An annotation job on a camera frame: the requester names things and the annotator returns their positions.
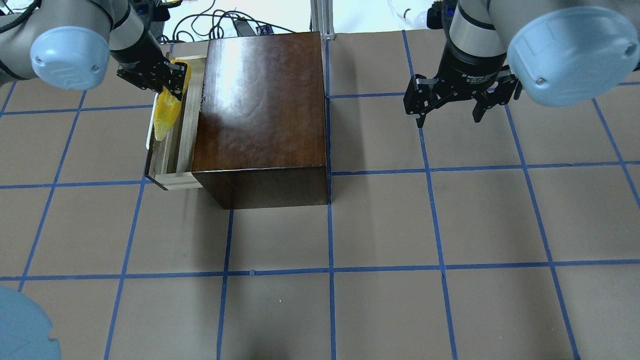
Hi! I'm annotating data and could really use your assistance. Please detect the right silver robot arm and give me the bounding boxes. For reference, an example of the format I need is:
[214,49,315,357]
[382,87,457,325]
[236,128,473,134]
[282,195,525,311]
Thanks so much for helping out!
[403,0,639,128]

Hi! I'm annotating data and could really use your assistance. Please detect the wooden drawer with white handle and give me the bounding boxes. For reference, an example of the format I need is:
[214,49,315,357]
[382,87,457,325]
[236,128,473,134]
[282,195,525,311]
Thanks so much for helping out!
[144,55,207,191]

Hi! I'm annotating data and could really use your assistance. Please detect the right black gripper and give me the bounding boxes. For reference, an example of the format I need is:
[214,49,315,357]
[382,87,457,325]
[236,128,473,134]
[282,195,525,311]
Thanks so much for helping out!
[403,45,524,129]

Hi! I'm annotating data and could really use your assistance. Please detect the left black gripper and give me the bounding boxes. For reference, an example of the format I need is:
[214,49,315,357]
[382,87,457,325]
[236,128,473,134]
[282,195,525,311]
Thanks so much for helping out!
[110,30,191,101]

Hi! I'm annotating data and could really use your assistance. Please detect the dark brown wooden cabinet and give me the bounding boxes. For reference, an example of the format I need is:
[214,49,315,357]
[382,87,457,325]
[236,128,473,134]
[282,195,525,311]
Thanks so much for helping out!
[191,32,330,210]

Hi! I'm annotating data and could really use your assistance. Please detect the yellow corn cob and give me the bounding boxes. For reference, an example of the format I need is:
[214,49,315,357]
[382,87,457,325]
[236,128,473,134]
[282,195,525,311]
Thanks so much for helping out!
[151,58,192,142]

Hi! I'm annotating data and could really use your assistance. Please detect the aluminium frame post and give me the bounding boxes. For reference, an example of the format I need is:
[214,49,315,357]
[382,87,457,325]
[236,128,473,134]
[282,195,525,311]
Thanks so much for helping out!
[310,0,336,41]

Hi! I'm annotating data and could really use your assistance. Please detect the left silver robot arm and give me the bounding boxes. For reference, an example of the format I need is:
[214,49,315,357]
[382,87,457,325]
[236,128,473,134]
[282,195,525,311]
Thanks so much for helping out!
[1,0,190,360]

